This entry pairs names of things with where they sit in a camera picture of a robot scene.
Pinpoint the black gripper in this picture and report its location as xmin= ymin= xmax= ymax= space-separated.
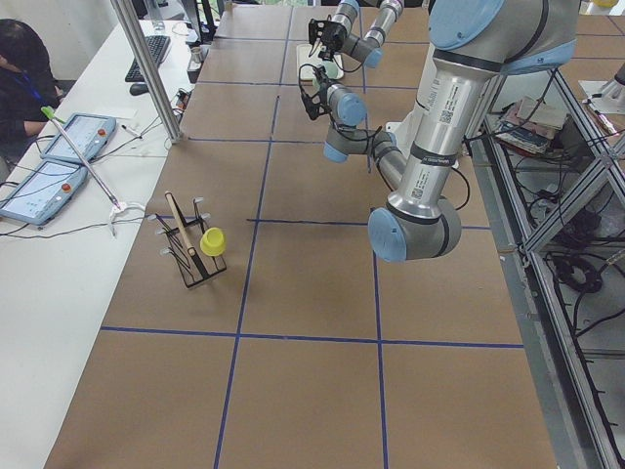
xmin=312 ymin=65 xmax=334 ymax=105
xmin=318 ymin=21 xmax=346 ymax=62

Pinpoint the pale green cup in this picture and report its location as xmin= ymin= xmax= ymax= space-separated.
xmin=321 ymin=61 xmax=342 ymax=79

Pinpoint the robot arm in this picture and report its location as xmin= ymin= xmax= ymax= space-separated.
xmin=309 ymin=0 xmax=404 ymax=68
xmin=302 ymin=1 xmax=580 ymax=262

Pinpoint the cream bear tray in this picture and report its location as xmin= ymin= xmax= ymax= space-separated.
xmin=296 ymin=44 xmax=345 ymax=81

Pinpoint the steel cup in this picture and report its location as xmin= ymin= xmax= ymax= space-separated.
xmin=190 ymin=47 xmax=203 ymax=64

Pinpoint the yellow cup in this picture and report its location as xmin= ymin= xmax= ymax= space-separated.
xmin=199 ymin=227 xmax=227 ymax=257

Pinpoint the black keyboard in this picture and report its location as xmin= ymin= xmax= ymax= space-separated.
xmin=124 ymin=34 xmax=173 ymax=83

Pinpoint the computer mouse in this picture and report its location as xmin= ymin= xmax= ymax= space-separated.
xmin=129 ymin=82 xmax=149 ymax=96

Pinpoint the black marker pen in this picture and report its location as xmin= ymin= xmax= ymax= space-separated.
xmin=120 ymin=124 xmax=143 ymax=140

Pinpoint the stack of books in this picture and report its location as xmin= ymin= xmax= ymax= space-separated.
xmin=494 ymin=97 xmax=567 ymax=154

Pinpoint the upper teach pendant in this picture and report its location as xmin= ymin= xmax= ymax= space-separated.
xmin=41 ymin=113 xmax=116 ymax=164

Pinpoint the teach pendant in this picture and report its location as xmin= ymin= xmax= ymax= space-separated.
xmin=1 ymin=159 xmax=87 ymax=226
xmin=41 ymin=113 xmax=116 ymax=164

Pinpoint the metal rod with clip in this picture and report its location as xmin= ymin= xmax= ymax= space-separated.
xmin=41 ymin=107 xmax=146 ymax=228

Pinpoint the seated person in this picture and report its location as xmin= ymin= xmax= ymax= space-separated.
xmin=1 ymin=19 xmax=63 ymax=163

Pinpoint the lower teach pendant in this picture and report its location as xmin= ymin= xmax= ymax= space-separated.
xmin=1 ymin=159 xmax=87 ymax=226

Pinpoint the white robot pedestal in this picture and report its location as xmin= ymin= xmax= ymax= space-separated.
xmin=385 ymin=109 xmax=422 ymax=150

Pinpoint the aluminium frame post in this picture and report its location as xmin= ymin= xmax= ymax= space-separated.
xmin=110 ymin=0 xmax=182 ymax=145

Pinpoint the black wire cup rack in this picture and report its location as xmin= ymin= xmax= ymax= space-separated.
xmin=148 ymin=191 xmax=228 ymax=289

